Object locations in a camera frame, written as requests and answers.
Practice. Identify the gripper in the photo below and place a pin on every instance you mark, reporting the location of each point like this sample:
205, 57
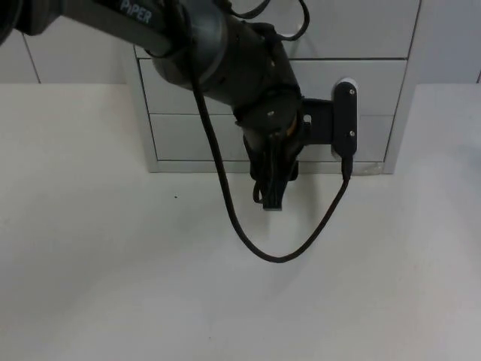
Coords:
263, 150

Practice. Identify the grey chest of drawers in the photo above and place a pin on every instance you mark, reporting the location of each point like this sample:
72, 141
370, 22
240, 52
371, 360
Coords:
368, 86

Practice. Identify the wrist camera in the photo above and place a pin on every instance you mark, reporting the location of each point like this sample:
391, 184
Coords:
345, 116

